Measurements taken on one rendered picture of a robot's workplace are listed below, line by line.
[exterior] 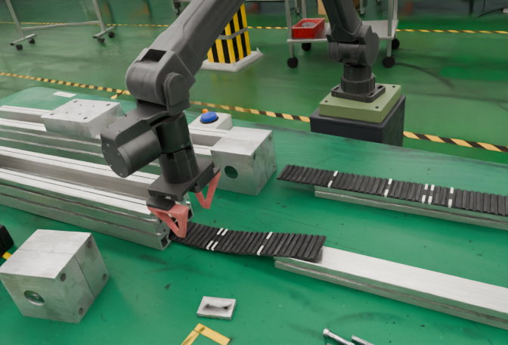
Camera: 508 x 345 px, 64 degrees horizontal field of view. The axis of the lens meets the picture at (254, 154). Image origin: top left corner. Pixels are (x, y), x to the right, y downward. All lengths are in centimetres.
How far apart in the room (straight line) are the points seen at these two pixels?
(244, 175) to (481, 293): 43
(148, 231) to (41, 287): 18
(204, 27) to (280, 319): 42
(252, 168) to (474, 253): 39
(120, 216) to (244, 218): 22
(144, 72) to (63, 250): 28
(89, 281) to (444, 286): 50
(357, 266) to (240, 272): 18
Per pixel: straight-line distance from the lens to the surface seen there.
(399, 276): 61
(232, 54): 404
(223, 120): 99
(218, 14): 64
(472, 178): 86
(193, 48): 60
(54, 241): 70
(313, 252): 61
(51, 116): 110
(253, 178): 79
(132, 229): 76
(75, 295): 67
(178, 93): 56
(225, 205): 80
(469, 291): 61
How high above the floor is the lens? 125
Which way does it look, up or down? 30 degrees down
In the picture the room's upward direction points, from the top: 9 degrees counter-clockwise
